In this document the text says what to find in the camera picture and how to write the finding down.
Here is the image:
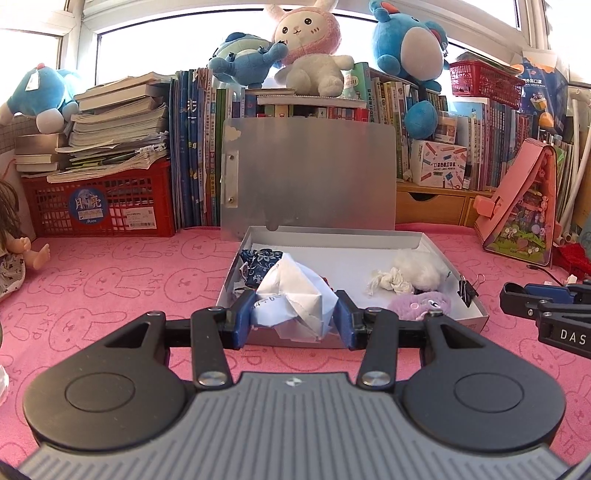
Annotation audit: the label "black binder clip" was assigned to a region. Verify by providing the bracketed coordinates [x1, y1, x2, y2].
[456, 273, 485, 308]

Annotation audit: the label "white fluffy scrunchie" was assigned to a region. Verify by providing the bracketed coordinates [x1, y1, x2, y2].
[392, 249, 451, 291]

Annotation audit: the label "label printer box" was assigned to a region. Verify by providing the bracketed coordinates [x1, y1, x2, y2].
[410, 139, 469, 188]

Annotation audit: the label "white-blue paper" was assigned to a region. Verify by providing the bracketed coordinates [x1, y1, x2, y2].
[252, 256, 340, 344]

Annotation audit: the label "pink bunny-print mat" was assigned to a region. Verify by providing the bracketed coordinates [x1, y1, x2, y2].
[0, 224, 591, 480]

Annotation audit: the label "pink triangular toy box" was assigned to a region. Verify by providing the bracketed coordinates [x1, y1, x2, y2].
[473, 137, 561, 267]

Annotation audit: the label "row of colourful upright books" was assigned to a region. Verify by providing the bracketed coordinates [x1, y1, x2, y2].
[355, 62, 536, 192]

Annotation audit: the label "flat books under plush toys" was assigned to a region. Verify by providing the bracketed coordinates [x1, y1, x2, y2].
[242, 88, 370, 123]

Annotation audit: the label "red knitted cloth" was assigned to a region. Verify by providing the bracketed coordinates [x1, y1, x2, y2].
[556, 242, 591, 278]

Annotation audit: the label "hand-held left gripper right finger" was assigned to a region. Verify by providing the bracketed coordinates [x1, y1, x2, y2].
[335, 290, 485, 391]

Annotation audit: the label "blue plush toy with tag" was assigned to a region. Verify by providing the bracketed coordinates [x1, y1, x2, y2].
[0, 65, 84, 134]

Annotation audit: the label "wooden drawer unit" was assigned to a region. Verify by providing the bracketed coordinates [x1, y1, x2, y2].
[396, 182, 490, 227]

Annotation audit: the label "blue floral scrunchie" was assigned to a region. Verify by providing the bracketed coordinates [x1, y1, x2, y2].
[239, 248, 283, 289]

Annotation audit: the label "pink bunny plush toy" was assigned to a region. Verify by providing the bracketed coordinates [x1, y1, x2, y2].
[264, 4, 355, 97]

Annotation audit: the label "grey storage box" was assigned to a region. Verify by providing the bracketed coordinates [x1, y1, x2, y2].
[216, 117, 490, 347]

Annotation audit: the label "red plastic crate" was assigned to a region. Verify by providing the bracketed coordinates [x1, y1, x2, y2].
[21, 159, 176, 238]

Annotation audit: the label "row of thin blue books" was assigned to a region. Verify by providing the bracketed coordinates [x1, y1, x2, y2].
[170, 68, 227, 229]

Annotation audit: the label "red plastic basket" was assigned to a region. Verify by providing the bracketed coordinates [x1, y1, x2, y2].
[449, 60, 527, 109]

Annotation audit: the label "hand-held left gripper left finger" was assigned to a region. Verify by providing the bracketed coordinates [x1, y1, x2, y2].
[104, 291, 257, 391]

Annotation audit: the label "white plastic pipe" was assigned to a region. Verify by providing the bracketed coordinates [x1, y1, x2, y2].
[556, 88, 591, 232]

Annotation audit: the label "purple plush toy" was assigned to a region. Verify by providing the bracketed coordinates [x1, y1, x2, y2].
[387, 292, 452, 321]

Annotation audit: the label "black cable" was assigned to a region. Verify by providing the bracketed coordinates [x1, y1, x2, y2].
[526, 264, 566, 284]

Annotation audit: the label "stack of worn books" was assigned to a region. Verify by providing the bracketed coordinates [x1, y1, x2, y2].
[14, 73, 171, 184]

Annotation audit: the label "small blue plush toy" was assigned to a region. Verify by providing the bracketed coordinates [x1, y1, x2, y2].
[208, 32, 289, 88]

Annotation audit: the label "large blue plush toy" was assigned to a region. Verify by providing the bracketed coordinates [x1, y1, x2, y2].
[368, 0, 451, 139]

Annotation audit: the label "brown-haired doll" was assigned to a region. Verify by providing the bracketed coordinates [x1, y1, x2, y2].
[0, 180, 51, 301]

